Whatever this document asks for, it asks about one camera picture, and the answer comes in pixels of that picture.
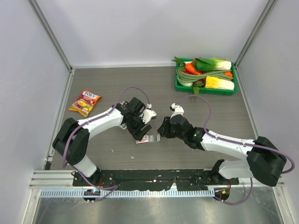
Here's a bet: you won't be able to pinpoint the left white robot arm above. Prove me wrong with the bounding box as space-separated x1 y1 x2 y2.
52 97 157 186

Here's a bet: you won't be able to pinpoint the yellow white cabbage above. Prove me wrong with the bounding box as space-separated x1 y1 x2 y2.
205 76 235 90

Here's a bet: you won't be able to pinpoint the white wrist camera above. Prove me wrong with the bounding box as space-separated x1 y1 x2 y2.
141 104 157 124
170 103 184 118

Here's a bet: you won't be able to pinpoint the orange carrot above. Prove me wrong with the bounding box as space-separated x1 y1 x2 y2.
185 63 202 75

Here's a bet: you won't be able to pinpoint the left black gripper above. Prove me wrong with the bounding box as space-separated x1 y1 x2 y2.
126 113 151 141

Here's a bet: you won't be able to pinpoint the green long beans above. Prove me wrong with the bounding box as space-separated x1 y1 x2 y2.
176 66 234 87

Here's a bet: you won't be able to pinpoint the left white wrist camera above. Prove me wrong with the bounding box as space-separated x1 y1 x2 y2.
141 104 157 124

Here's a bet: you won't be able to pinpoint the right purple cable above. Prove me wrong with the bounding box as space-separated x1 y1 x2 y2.
175 94 295 206

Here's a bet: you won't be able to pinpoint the white green bok choy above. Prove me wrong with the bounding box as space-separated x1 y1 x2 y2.
193 58 232 71

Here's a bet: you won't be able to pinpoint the green plastic tray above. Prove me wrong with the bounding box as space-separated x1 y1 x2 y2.
172 57 237 96

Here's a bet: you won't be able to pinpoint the green leafy herb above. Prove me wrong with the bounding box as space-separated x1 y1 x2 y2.
192 85 200 95

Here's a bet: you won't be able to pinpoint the white slotted cable duct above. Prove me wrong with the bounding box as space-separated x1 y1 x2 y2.
40 188 215 198

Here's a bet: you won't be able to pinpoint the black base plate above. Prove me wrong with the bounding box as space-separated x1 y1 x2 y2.
71 169 239 191

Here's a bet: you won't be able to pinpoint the red white staple box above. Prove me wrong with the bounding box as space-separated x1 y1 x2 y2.
135 134 161 144

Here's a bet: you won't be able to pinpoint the candy snack bag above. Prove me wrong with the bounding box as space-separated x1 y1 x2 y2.
69 90 101 118

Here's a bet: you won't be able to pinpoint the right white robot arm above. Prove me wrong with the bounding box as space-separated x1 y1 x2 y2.
158 115 286 187

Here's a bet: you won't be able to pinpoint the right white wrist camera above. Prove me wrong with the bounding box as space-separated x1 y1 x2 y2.
170 103 184 118

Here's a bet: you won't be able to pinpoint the light blue stapler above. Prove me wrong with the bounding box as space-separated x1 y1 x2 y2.
119 124 127 129

